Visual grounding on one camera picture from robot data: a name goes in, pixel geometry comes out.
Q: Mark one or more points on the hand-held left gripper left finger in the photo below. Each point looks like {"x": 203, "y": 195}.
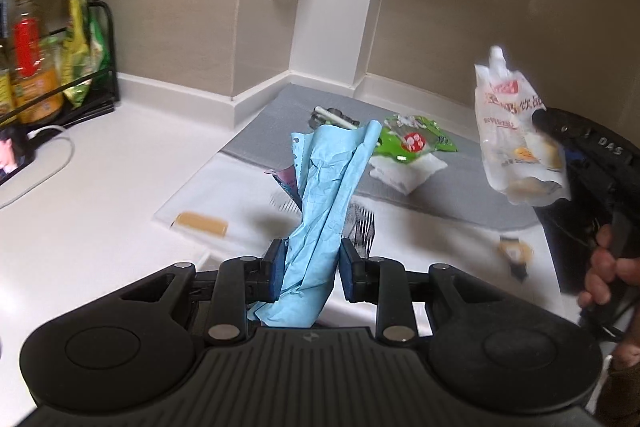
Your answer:
{"x": 277, "y": 272}

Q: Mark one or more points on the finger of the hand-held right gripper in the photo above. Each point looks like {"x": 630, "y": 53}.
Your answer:
{"x": 552, "y": 122}

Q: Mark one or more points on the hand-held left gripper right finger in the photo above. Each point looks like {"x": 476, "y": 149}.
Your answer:
{"x": 347, "y": 274}

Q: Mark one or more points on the white spout pouch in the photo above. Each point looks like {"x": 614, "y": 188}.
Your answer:
{"x": 505, "y": 132}

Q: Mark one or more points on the light blue paper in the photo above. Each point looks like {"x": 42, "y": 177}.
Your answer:
{"x": 325, "y": 197}

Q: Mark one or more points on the white tissue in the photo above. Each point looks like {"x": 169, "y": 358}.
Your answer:
{"x": 405, "y": 173}

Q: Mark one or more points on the green printed wrapper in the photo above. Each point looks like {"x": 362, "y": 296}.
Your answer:
{"x": 400, "y": 147}

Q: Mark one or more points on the person's right forearm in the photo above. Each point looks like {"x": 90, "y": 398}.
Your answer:
{"x": 622, "y": 387}

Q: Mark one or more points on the person's right hand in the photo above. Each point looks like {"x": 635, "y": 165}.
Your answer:
{"x": 607, "y": 277}

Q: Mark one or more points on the black stove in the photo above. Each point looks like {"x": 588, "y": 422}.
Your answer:
{"x": 565, "y": 247}

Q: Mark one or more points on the tan flat piece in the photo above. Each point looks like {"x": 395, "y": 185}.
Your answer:
{"x": 202, "y": 223}

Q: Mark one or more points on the translucent plastic sheet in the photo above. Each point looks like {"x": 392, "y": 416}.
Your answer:
{"x": 235, "y": 192}

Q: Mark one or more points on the pink wrapper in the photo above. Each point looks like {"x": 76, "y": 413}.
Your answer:
{"x": 289, "y": 181}

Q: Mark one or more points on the small yellow black scrap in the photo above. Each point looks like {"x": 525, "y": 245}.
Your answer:
{"x": 515, "y": 251}

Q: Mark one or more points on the grey counter mat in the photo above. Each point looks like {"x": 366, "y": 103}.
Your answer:
{"x": 280, "y": 127}

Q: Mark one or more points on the black and white marker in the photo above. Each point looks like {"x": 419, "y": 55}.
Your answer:
{"x": 332, "y": 116}

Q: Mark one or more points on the green snack packet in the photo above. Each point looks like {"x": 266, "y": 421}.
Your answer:
{"x": 99, "y": 52}

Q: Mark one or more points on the yellow snack packet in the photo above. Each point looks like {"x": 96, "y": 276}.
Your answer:
{"x": 75, "y": 57}

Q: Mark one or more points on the red label oil bottle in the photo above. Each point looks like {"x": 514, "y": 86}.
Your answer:
{"x": 35, "y": 77}

